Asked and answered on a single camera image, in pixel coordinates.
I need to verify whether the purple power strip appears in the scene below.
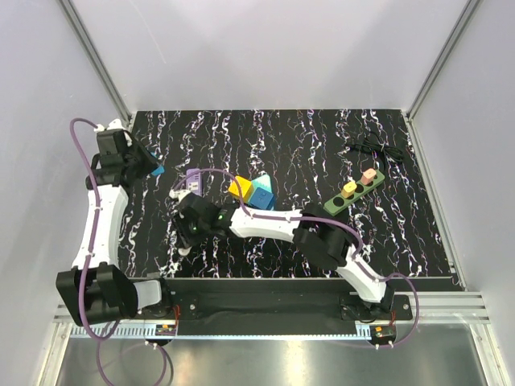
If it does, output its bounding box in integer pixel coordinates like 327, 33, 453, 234
186, 168, 203, 196

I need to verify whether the yellow cube socket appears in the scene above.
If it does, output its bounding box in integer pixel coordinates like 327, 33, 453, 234
228, 175, 254, 203

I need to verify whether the blue cube socket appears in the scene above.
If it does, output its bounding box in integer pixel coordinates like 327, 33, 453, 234
248, 187, 275, 211

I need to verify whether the teal triangular power strip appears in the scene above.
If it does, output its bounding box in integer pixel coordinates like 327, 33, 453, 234
252, 174, 272, 191

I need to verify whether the pink plug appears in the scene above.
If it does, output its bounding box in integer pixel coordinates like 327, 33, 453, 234
360, 168, 377, 186

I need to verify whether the light blue square adapter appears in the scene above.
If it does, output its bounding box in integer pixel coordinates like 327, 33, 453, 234
151, 153, 164, 176

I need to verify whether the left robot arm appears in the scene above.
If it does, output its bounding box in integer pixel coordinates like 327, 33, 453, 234
56, 129, 174, 326

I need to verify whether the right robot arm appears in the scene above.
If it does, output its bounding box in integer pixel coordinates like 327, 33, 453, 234
170, 190, 394, 319

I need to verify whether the green round-hole power strip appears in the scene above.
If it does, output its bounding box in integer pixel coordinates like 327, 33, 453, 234
323, 169, 385, 216

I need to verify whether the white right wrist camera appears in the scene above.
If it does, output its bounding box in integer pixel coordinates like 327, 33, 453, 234
169, 189, 192, 202

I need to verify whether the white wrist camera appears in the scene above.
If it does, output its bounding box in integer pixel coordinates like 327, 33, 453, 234
169, 189, 192, 202
93, 118, 132, 146

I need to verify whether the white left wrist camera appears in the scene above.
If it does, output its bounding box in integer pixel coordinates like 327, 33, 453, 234
93, 118, 132, 146

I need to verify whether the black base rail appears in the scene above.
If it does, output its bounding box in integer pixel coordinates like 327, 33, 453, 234
127, 277, 414, 322

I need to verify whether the white slotted cable duct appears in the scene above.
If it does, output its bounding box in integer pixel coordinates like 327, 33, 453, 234
71, 322, 178, 339

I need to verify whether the black cable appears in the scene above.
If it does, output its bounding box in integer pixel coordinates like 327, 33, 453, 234
345, 132, 405, 164

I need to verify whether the aluminium frame rail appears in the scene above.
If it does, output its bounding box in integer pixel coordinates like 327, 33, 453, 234
410, 291, 491, 325

